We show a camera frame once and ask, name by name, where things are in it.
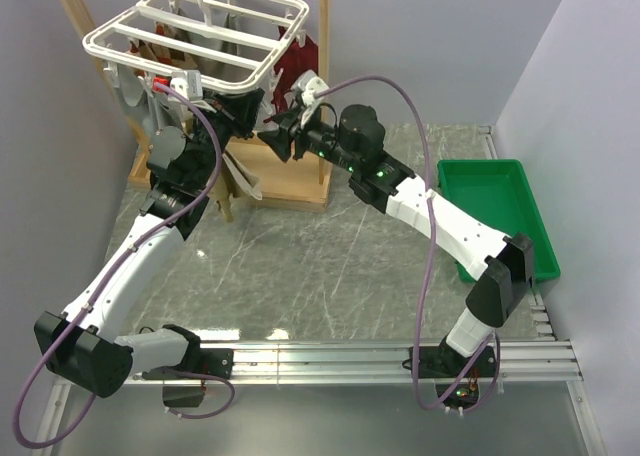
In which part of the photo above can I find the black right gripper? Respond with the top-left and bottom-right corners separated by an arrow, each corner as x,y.
258,105 -> 361,174

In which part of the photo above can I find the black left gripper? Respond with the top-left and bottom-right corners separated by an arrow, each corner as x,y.
189,88 -> 265,189

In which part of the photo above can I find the tan underwear with white waistband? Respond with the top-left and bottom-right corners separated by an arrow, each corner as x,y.
210,151 -> 263,222

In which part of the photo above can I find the white plastic clip hanger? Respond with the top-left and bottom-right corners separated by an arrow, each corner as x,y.
82,0 -> 310,94

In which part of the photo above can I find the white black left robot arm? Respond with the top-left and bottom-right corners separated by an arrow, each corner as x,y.
34,89 -> 264,398

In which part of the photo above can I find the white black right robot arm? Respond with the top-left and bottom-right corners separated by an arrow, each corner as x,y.
258,104 -> 535,376

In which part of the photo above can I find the dark red underwear hanging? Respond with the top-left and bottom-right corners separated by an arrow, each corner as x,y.
262,35 -> 319,130

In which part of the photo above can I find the brown patterned underwear hanging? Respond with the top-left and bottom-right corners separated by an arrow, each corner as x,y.
128,22 -> 197,70

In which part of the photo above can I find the grey underwear hanging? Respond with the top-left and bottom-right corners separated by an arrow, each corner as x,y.
100,5 -> 240,134

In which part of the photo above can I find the green plastic bin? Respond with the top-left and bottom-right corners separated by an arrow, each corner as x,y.
437,159 -> 561,282

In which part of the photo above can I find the wooden drying rack frame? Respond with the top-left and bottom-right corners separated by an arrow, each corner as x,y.
59,0 -> 332,212

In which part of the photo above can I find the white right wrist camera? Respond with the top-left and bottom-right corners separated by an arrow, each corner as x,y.
291,70 -> 329,113

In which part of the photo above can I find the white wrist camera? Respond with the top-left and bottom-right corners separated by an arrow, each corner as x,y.
291,70 -> 329,113
152,70 -> 204,101

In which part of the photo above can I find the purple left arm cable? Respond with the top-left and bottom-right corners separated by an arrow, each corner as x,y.
12,83 -> 236,450

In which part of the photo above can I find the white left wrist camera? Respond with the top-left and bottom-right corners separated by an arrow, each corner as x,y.
152,70 -> 204,101

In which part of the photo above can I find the aluminium mounting rail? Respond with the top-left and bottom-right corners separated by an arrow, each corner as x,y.
50,340 -> 606,455

